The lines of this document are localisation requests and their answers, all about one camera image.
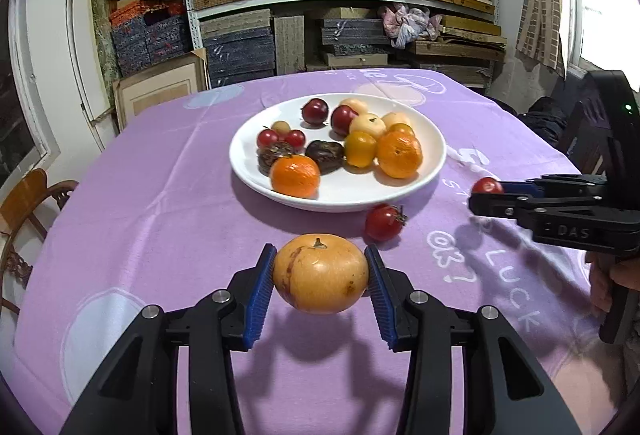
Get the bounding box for white oval plate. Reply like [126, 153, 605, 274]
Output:
[229, 92, 447, 213]

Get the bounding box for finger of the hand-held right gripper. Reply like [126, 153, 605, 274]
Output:
[468, 194, 606, 220]
[502, 174, 608, 197]

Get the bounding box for purple streaked pepino melon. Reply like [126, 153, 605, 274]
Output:
[272, 233, 370, 314]

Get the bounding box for red tomato with calyx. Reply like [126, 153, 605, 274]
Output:
[364, 204, 408, 242]

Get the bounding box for white leaning board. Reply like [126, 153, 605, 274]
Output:
[66, 0, 118, 151]

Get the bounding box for purple printed tablecloth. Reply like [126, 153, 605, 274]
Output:
[12, 68, 631, 435]

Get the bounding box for large mandarin orange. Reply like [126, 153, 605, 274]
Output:
[376, 131, 423, 180]

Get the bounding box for dark red plum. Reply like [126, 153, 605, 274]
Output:
[330, 105, 358, 137]
[301, 98, 330, 126]

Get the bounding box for dark wooden chair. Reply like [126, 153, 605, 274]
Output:
[557, 100, 611, 176]

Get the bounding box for green marbled panel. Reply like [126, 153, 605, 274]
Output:
[89, 0, 123, 81]

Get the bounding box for stack of grey patterned boxes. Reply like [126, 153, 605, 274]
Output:
[200, 10, 277, 86]
[320, 8, 396, 58]

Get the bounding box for beige picture frame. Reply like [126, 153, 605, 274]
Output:
[112, 48, 210, 131]

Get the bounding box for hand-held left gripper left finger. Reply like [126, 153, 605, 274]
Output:
[59, 242, 278, 435]

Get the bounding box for person's right hand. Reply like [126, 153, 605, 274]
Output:
[586, 251, 640, 314]

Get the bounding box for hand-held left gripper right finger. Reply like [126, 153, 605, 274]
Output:
[364, 245, 583, 435]

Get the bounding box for small mandarin orange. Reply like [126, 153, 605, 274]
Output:
[270, 154, 321, 197]

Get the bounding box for pink cloth bundle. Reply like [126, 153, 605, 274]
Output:
[378, 2, 443, 49]

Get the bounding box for dark cloth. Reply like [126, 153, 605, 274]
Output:
[517, 96, 583, 148]

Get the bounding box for pile of yellow wooden boxes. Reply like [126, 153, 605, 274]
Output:
[392, 0, 507, 86]

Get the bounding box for brown wooden chair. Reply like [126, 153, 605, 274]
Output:
[0, 168, 80, 316]

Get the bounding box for brown upright boxes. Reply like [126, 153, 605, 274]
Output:
[273, 15, 307, 76]

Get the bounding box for stack of blue patterned boxes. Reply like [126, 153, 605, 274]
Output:
[109, 0, 193, 76]

